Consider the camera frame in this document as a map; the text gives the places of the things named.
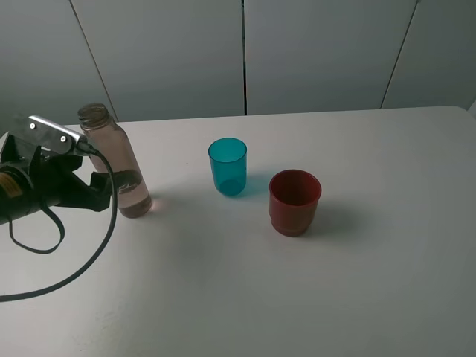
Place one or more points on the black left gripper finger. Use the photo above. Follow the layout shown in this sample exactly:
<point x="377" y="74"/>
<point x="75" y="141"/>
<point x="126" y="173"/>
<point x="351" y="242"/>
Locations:
<point x="101" y="191"/>

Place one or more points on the teal translucent plastic cup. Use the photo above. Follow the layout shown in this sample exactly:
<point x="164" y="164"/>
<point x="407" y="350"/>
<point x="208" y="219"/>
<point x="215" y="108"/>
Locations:
<point x="228" y="162"/>

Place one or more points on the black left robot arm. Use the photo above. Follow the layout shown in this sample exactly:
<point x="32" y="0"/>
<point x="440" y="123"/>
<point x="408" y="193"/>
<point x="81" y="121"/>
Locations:
<point x="33" y="179"/>

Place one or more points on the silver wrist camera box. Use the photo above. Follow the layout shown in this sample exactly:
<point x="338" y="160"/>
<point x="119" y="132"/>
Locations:
<point x="57" y="138"/>

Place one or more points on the red plastic cup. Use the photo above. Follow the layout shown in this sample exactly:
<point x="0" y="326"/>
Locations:
<point x="293" y="200"/>

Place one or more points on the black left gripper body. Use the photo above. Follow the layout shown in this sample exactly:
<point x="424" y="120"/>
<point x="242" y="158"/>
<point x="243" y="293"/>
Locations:
<point x="34" y="178"/>

